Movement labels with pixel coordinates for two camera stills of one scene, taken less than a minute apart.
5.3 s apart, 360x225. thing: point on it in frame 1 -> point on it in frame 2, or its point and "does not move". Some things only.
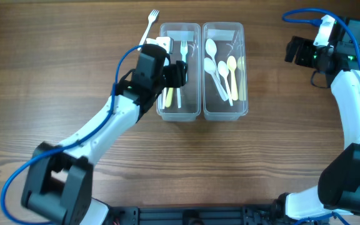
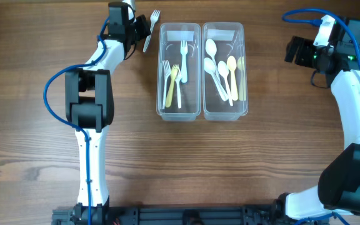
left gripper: x=179 y=73 -> x=143 y=21
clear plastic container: x=182 y=103 does not move
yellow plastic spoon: x=232 y=64 does not move
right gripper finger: x=303 y=49 does not move
